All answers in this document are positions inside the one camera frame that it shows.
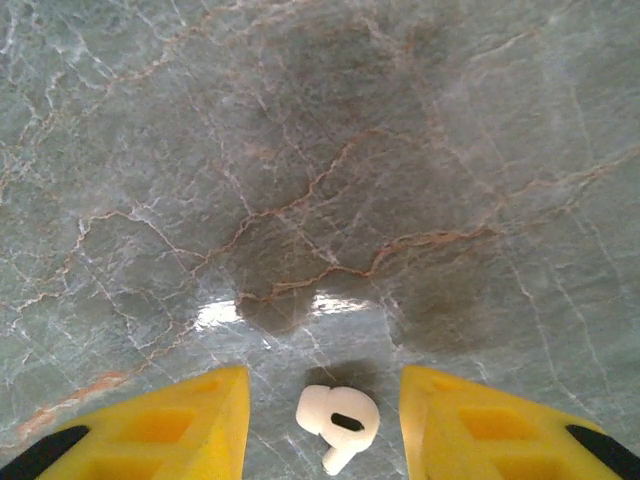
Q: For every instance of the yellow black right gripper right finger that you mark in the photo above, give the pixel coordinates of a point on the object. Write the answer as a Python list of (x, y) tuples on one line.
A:
[(480, 430)]

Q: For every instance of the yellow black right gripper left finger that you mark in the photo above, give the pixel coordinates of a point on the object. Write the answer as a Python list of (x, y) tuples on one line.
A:
[(165, 430)]

